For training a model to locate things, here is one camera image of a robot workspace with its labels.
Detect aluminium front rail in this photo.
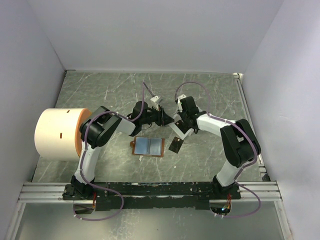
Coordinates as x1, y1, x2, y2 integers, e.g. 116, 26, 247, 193
18, 181, 282, 203

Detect brown leather card holder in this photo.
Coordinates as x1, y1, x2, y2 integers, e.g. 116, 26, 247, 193
130, 136, 165, 158

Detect white card tray box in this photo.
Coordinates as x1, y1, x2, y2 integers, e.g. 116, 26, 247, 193
169, 109, 199, 140

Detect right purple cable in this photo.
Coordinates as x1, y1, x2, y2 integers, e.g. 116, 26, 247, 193
174, 81, 258, 181

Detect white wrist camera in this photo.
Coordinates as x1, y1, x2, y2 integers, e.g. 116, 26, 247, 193
150, 95, 163, 111
176, 94, 187, 112

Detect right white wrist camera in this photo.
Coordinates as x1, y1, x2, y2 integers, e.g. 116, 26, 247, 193
176, 94, 187, 112

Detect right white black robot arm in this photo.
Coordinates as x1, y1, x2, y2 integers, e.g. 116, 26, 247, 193
176, 94, 261, 199

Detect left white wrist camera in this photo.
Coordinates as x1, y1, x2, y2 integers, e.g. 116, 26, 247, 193
150, 95, 163, 111

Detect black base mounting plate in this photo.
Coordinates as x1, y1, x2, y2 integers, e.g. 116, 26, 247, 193
62, 181, 241, 211

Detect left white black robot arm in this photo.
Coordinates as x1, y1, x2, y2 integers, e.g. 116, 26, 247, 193
70, 101, 174, 200

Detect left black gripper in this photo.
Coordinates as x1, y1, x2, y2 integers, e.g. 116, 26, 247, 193
140, 104, 175, 127

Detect white orange cylinder drum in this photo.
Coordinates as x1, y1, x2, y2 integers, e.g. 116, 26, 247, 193
34, 108, 92, 162

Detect purple cable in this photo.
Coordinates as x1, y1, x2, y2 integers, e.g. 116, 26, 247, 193
79, 81, 156, 191
174, 81, 258, 181

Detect black card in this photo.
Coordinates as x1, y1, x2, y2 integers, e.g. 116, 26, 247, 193
168, 136, 184, 154

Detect aluminium rail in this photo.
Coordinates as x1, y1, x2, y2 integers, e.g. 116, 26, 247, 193
18, 181, 282, 203
232, 72, 271, 182

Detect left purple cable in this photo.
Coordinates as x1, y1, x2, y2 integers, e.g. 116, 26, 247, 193
79, 81, 156, 191

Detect aluminium right side rail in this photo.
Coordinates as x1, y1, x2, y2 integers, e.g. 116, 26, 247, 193
232, 72, 271, 182

